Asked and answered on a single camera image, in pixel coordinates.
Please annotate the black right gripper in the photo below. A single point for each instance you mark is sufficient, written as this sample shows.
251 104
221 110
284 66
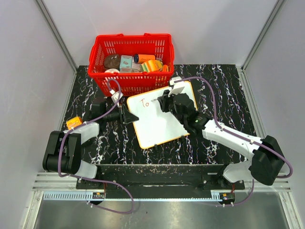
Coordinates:
164 100

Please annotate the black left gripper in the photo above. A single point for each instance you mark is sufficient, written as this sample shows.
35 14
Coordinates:
126 116

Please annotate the yellow framed whiteboard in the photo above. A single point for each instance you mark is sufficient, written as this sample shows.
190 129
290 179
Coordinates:
154 127

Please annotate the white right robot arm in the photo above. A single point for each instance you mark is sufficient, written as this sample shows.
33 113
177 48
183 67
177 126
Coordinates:
264 155

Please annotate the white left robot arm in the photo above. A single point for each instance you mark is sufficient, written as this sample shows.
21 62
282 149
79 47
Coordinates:
71 162

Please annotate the orange yellow snack box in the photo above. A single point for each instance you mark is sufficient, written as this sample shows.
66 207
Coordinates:
151 66

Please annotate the red plastic shopping basket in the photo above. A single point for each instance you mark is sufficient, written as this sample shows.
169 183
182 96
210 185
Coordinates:
158 44

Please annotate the pink small box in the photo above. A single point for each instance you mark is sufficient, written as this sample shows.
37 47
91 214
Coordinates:
129 70

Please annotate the orange cylindrical can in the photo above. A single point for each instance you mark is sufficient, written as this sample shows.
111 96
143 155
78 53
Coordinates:
141 58

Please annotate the white round container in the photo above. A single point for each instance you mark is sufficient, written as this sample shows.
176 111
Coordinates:
112 71

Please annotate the teal small box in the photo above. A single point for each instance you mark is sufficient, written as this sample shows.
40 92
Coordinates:
126 61

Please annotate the brown round bread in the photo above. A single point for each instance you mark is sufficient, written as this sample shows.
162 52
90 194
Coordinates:
112 61

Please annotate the orange juice carton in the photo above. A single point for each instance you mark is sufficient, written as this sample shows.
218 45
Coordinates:
74 122

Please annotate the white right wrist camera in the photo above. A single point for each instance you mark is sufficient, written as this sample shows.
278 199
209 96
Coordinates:
177 85

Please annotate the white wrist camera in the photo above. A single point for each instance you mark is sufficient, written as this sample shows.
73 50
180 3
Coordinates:
177 85
116 97

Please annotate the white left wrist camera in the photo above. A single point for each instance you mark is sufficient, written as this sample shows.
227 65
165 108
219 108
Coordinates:
116 97

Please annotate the grey cable duct rail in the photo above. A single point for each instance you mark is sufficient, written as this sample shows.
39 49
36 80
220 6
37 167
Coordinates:
101 196

